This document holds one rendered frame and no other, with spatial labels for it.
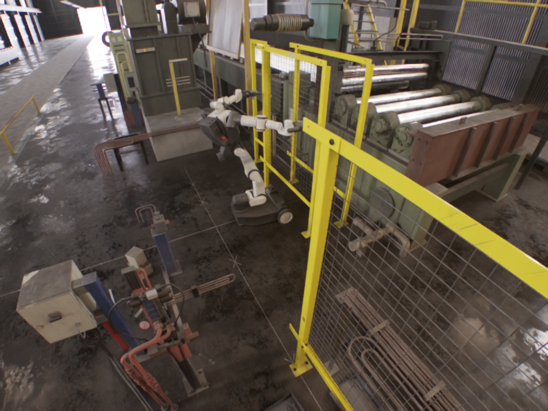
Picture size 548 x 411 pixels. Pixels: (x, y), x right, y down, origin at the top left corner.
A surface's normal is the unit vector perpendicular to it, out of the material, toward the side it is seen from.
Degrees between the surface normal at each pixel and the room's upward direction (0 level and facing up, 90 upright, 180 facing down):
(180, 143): 90
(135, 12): 90
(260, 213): 0
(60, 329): 90
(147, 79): 90
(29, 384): 0
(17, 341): 0
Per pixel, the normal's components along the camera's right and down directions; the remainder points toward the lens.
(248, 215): 0.00, -0.79
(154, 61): 0.47, 0.54
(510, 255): -0.88, 0.29
